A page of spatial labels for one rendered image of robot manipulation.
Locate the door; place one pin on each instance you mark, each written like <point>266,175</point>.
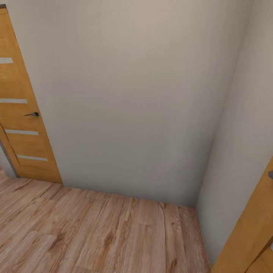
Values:
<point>22,130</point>
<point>249,248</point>

